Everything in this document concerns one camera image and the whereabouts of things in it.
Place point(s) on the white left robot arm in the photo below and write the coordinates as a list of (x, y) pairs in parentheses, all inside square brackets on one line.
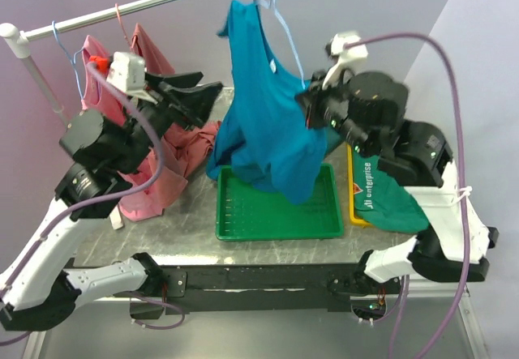
[(37, 291)]

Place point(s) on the white metal clothes rack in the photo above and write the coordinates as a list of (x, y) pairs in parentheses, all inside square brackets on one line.
[(18, 41)]

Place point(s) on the light blue wire hanger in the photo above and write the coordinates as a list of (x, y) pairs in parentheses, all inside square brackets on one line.
[(272, 6)]

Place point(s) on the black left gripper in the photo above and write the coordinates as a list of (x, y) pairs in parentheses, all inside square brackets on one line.
[(190, 105)]

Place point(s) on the yellow plastic tray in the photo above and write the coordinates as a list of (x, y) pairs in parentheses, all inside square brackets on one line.
[(353, 190)]

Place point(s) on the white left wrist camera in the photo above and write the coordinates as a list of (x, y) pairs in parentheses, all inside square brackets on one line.
[(126, 72)]

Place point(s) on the green shirt in yellow tray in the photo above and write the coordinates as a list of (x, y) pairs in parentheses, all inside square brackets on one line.
[(380, 201)]

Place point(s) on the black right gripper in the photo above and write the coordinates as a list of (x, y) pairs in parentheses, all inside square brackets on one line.
[(311, 101)]

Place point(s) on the dark green shorts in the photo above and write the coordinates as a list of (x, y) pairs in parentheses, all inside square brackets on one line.
[(334, 140)]

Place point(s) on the blue t shirt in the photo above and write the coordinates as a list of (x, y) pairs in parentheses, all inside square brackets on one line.
[(264, 136)]

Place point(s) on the green plastic tray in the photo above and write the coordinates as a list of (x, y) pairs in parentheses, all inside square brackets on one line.
[(247, 214)]

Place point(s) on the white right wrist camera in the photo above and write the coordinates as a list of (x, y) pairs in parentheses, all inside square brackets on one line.
[(340, 50)]

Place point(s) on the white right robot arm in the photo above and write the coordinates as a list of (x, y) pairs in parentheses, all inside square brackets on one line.
[(421, 160)]

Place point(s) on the dusty red t shirt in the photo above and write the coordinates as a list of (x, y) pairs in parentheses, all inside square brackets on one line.
[(185, 150)]

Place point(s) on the blue hanger with pink shirt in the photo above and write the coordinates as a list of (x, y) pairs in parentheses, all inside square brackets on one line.
[(72, 59)]

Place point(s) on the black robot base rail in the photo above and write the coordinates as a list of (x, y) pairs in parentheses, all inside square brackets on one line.
[(328, 286)]

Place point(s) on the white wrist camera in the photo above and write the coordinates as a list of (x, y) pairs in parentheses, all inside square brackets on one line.
[(126, 72), (340, 50)]

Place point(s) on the pink t shirt on hanger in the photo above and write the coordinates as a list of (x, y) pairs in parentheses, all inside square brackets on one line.
[(138, 206)]

